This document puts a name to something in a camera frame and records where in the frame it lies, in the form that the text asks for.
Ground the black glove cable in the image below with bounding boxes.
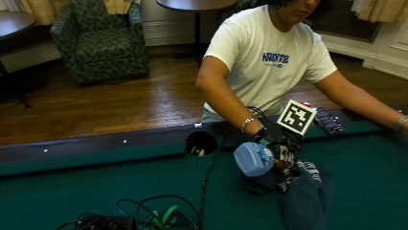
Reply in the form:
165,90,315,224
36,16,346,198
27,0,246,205
198,133,230,224

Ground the green patterned armchair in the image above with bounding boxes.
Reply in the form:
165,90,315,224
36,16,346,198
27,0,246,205
48,0,151,85

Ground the green cable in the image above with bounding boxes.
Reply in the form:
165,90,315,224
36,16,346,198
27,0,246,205
145,204,181,228

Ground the yellow curtain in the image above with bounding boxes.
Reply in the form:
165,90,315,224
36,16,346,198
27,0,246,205
18,0,135,27
351,0,408,24

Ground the black device box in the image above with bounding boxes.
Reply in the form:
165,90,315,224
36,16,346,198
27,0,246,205
79,215,140,230

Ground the silver wrist bracelet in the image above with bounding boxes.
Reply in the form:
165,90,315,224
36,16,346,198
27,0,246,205
238,116,257,133

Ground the blue plastic bottle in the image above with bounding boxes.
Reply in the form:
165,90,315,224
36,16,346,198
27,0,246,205
233,141,277,178

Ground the dark blue printed garment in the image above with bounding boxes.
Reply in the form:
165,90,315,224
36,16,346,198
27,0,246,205
241,159,334,230

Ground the dark wooden side table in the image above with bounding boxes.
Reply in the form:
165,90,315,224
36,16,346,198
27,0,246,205
0,11,54,109

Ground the white cube with black markers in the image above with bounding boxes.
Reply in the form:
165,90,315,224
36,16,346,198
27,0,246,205
276,99,319,136

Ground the black cable bundle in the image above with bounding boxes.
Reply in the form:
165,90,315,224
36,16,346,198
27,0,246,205
56,195,205,230

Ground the beaded wrist bracelet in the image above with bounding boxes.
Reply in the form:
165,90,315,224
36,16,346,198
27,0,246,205
393,114,408,132

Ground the round dark pedestal table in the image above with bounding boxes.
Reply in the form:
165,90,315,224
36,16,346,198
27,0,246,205
155,0,240,59

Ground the black table pocket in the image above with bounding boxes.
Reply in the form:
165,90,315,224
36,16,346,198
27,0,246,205
184,130,220,158

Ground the dark radiator grille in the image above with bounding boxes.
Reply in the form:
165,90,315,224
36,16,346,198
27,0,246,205
309,0,385,44

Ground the person in white t-shirt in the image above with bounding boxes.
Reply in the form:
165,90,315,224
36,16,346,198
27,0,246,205
194,0,408,125

